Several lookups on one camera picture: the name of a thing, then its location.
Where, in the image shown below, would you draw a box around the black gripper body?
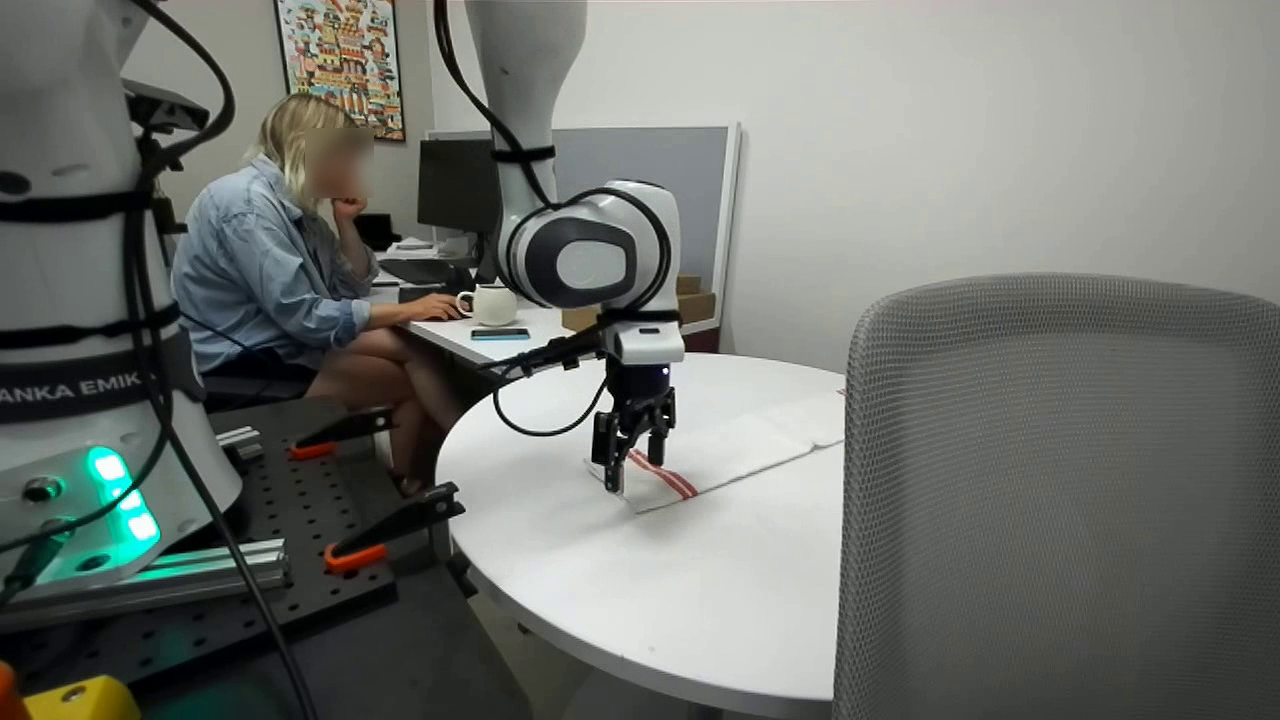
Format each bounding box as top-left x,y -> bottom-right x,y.
604,361 -> 685,439

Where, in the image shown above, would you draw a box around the brown cardboard box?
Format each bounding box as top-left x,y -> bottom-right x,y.
556,282 -> 723,335

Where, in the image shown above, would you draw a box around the white ceramic mug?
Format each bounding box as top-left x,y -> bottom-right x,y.
469,279 -> 523,333

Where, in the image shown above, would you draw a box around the stack of papers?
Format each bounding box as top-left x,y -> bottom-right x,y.
377,235 -> 453,269

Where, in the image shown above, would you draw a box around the black computer monitor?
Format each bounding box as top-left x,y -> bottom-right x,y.
416,133 -> 512,241

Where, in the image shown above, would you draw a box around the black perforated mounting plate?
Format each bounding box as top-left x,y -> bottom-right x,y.
0,395 -> 464,697

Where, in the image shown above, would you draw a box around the dark office chair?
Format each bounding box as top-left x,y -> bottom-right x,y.
195,346 -> 325,413

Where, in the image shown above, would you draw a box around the blonde woman in denim shirt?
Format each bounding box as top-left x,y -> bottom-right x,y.
173,88 -> 471,490

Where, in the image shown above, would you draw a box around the grey office chair back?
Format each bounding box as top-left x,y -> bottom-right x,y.
833,271 -> 1280,720

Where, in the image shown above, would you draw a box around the yellow plastic object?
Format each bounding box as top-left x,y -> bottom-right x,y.
18,673 -> 142,720

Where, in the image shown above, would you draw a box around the orange plastic object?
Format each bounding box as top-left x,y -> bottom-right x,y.
0,656 -> 33,720

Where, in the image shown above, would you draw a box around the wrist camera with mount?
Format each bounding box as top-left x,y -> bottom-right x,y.
495,317 -> 693,386

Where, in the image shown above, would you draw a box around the black clamp with orange handle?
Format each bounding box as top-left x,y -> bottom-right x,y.
320,479 -> 471,581
285,407 -> 400,469

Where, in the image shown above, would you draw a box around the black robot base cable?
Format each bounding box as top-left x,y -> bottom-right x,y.
116,0 -> 325,720

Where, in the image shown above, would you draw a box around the aluminium rail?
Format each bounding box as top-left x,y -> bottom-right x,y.
125,536 -> 290,592

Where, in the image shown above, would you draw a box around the colourful framed wall picture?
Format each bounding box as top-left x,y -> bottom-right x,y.
271,0 -> 413,146

